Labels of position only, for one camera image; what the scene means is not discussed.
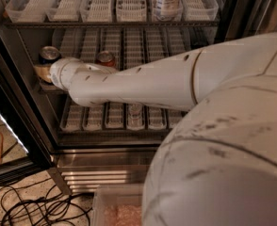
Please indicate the red coca-cola can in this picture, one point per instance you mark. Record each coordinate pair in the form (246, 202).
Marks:
(106, 58)

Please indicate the clear bin with pink wrap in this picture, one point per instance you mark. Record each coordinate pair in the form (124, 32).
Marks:
(115, 205)

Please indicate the open fridge door left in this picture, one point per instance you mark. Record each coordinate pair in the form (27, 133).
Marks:
(15, 114)

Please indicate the blue pepsi can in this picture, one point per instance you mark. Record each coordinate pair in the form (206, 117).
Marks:
(49, 55)

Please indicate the top wire shelf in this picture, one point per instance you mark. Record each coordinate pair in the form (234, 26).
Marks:
(8, 23)

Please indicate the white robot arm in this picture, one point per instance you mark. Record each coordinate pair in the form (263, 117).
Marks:
(218, 165)

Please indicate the tall bottle on top shelf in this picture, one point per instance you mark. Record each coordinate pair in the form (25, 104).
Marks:
(166, 10)

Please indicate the small clear water bottle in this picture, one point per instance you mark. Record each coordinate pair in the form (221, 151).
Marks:
(135, 116)

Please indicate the stainless steel fridge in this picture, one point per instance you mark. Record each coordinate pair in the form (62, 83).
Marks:
(79, 164)

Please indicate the bottom wire shelf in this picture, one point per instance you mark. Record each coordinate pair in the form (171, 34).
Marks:
(113, 132)

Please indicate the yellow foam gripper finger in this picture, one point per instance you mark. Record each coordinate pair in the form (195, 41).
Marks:
(43, 72)

